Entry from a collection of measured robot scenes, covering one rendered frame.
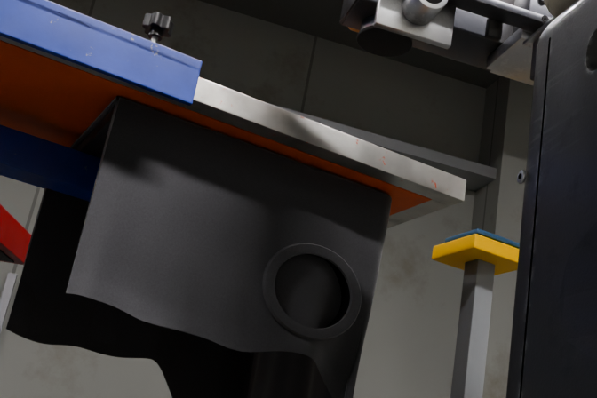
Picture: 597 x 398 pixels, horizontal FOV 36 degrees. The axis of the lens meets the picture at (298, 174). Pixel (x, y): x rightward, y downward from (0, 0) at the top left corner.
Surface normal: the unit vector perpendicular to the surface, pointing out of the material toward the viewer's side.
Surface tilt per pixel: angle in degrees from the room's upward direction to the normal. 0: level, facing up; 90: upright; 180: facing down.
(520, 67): 180
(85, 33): 90
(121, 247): 97
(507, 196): 90
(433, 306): 90
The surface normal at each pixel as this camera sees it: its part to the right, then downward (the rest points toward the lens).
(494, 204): -0.94, -0.25
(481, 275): 0.46, -0.25
